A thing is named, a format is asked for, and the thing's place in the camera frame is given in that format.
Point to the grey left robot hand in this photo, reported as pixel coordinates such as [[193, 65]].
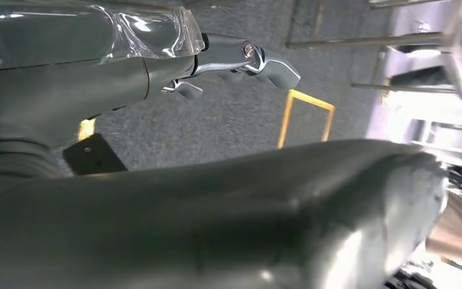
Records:
[[215, 223]]

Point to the yellow floor tape square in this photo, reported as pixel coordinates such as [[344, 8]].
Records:
[[285, 119], [86, 129]]

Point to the stainless steel table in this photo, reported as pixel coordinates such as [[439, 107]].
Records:
[[374, 40]]

